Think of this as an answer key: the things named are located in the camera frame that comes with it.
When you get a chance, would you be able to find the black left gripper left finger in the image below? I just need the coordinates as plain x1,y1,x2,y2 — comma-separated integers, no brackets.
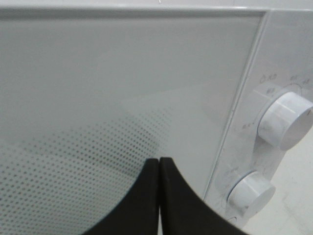
84,158,159,235

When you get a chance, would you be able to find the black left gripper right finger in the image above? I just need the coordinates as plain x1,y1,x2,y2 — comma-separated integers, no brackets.
159,157,244,235

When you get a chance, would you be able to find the white microwave knob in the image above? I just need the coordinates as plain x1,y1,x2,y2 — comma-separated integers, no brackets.
227,171,276,219
258,92,313,151

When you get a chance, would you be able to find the white microwave door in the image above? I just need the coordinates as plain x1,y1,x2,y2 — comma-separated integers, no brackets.
0,6,265,235

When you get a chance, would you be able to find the white microwave oven body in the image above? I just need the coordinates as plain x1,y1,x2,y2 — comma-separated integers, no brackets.
0,0,313,235

